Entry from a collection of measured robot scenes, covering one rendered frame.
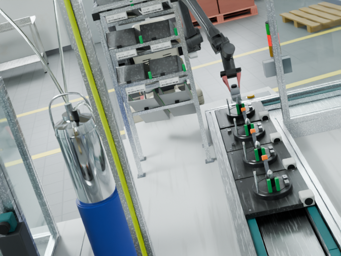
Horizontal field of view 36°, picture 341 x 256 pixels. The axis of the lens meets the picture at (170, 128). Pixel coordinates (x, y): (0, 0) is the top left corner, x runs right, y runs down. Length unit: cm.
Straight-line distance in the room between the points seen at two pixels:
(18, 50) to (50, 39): 61
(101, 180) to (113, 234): 21
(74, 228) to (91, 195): 49
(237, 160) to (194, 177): 26
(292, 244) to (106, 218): 61
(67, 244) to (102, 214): 40
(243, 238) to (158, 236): 40
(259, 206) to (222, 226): 20
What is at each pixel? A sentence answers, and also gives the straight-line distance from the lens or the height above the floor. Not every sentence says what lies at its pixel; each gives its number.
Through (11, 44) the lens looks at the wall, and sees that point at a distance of 979.
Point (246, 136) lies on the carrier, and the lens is 228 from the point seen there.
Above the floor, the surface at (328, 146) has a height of 86.
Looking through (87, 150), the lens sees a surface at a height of 132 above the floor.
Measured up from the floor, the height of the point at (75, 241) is 86.
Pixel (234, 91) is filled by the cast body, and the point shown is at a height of 110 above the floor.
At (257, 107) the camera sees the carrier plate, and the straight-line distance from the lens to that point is 260.
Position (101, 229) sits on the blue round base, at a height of 104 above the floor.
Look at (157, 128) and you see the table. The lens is 290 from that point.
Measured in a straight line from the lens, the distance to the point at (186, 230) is 198.
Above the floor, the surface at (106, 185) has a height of 118.
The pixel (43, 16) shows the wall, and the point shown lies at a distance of 965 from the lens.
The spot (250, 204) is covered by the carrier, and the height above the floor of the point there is 97.
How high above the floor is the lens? 197
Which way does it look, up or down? 23 degrees down
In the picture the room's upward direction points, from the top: 14 degrees counter-clockwise
